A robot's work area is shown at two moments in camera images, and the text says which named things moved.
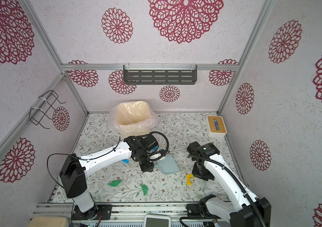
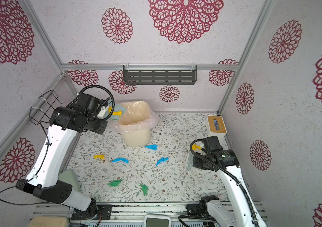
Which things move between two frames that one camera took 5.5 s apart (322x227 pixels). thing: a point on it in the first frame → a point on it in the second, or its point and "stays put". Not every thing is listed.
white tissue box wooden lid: [216, 127] stays put
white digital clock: [157, 220] stays put
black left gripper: [147, 168] → [100, 131]
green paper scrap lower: [145, 188] stays put
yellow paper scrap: [188, 178] → [118, 113]
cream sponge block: [49, 221] stays put
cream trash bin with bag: [132, 118] stays put
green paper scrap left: [114, 183] stays put
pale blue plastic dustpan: [168, 165] → [117, 108]
